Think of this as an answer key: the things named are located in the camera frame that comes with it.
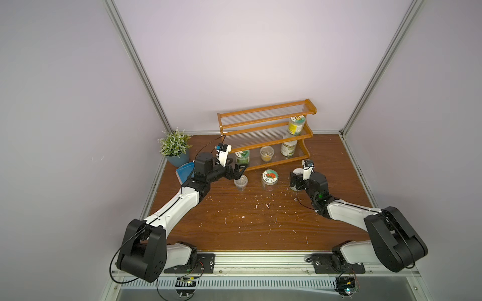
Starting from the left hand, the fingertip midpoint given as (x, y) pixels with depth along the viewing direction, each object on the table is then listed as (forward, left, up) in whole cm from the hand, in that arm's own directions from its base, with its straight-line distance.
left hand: (241, 162), depth 80 cm
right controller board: (-42, -41, -21) cm, 62 cm away
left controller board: (-43, +21, -25) cm, 54 cm away
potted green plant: (+14, +35, -6) cm, 38 cm away
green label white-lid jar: (+18, -25, -12) cm, 33 cm away
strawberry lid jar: (-1, -13, -13) cm, 19 cm away
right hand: (+3, -29, -9) cm, 31 cm away
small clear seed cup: (-2, +1, -15) cm, 16 cm away
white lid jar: (+2, -28, -10) cm, 30 cm away
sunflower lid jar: (+24, -28, 0) cm, 37 cm away
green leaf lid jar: (+12, 0, -12) cm, 17 cm away
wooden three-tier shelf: (+20, -16, -4) cm, 26 cm away
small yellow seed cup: (+16, -13, -14) cm, 25 cm away
